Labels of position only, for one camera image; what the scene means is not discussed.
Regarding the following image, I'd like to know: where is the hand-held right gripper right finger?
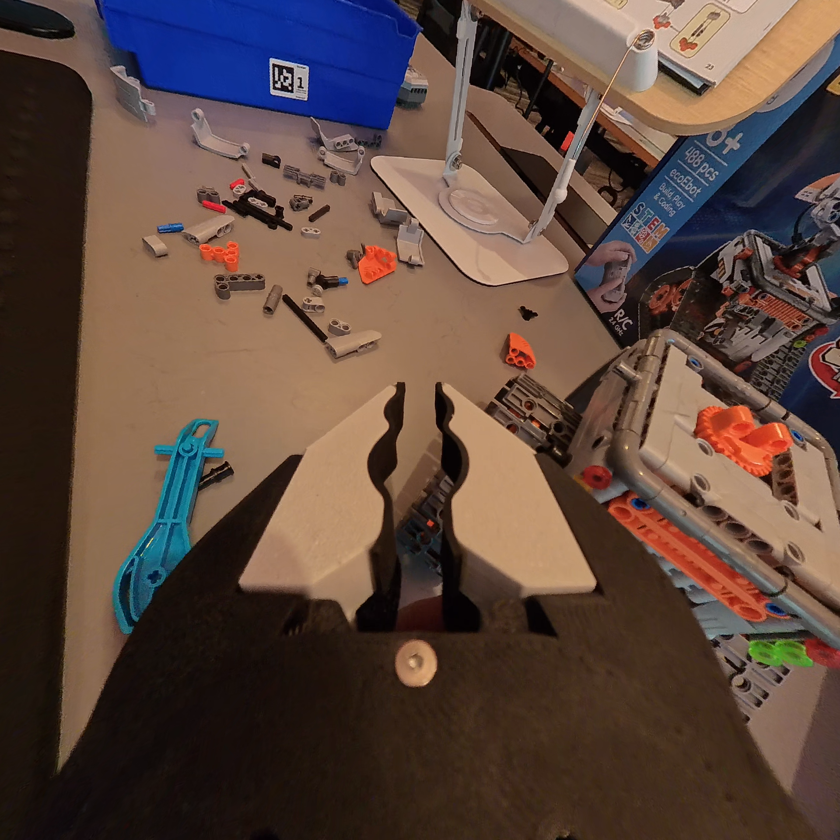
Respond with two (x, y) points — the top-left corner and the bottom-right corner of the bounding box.
(435, 382), (598, 630)

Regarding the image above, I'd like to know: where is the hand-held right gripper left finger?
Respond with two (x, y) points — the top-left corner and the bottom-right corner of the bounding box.
(238, 382), (406, 632)

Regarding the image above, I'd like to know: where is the grey orange toy arm assembly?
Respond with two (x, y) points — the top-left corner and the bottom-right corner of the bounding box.
(394, 459), (460, 578)

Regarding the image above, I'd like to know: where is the grey orange tracked toy robot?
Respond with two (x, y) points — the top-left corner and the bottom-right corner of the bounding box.
(486, 328), (840, 723)

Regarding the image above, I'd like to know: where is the blue plastic parts bin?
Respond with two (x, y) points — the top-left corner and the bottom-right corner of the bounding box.
(95, 0), (424, 130)

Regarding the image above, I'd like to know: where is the blue plastic brick separator tool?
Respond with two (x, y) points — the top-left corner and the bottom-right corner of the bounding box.
(113, 419), (225, 635)

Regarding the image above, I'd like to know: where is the light grey panel piece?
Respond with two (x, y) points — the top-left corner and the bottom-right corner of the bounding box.
(325, 328), (383, 360)
(182, 215), (236, 247)

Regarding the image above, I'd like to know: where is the black long axle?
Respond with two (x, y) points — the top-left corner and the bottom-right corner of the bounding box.
(282, 293), (329, 343)

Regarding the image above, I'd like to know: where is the dark grey bent beam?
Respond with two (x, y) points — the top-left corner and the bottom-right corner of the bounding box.
(213, 272), (266, 301)

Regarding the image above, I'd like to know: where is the wooden book stand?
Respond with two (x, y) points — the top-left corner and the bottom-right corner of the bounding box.
(369, 0), (840, 287)

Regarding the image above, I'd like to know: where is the orange translucent piece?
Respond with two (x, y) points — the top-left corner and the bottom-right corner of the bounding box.
(357, 245), (399, 284)

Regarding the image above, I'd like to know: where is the black long connector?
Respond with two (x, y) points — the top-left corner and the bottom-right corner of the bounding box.
(222, 190), (294, 232)

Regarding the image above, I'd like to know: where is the dark blue robot kit box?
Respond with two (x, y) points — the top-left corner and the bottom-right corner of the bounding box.
(574, 85), (840, 421)

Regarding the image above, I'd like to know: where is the grey motor block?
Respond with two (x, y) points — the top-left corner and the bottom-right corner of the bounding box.
(395, 66), (431, 107)

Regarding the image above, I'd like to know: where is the open instruction booklet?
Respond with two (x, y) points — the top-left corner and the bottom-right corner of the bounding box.
(597, 0), (798, 89)

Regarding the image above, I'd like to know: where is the black rounded pad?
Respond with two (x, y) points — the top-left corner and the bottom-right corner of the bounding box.
(0, 10), (75, 39)

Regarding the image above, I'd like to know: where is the light grey bracket piece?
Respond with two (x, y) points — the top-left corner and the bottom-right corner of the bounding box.
(395, 220), (425, 268)
(369, 190), (411, 228)

